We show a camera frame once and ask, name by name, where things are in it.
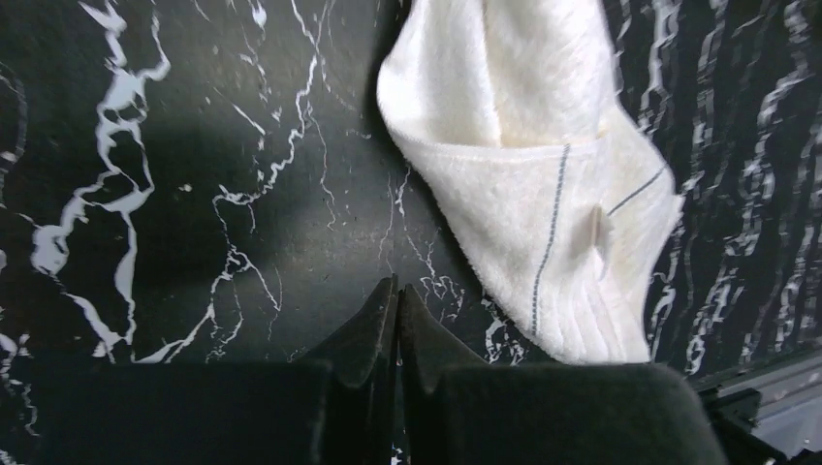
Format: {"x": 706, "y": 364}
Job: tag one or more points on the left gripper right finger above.
{"x": 427, "y": 350}

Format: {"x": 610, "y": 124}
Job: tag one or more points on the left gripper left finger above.
{"x": 358, "y": 409}

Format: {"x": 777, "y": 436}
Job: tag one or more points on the white towel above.
{"x": 509, "y": 112}

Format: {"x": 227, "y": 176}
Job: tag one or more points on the aluminium rail frame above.
{"x": 767, "y": 412}

